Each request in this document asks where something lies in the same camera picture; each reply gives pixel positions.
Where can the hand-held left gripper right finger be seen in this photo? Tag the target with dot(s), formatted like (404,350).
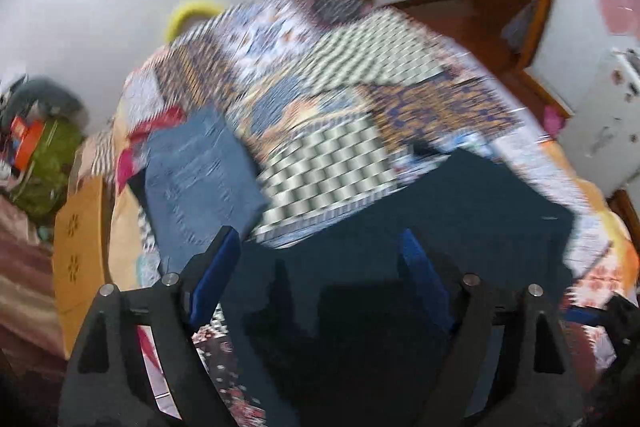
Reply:
(425,274)

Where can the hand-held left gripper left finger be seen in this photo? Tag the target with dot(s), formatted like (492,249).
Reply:
(217,274)

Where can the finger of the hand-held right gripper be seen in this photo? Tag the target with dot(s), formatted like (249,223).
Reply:
(620,314)

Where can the dark navy pants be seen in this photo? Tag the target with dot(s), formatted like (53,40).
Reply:
(375,232)

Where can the folded blue jeans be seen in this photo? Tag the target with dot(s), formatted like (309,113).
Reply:
(200,182)

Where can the bamboo lap table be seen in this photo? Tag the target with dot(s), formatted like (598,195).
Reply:
(80,257)

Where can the striped pink curtain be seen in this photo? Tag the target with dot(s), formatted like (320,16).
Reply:
(25,287)

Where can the pink cloth item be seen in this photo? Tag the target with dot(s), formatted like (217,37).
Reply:
(554,119)

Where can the green patterned bag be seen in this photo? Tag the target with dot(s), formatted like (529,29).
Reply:
(45,167)

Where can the patchwork printed blanket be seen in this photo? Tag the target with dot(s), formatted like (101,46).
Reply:
(350,72)

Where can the orange box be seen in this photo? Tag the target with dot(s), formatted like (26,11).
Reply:
(25,139)

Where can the grey neck pillow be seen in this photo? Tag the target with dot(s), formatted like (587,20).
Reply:
(45,94)

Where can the yellow foam tube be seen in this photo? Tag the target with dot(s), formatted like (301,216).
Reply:
(187,12)

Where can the hanging plastic bag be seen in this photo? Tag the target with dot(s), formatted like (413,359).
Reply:
(522,27)

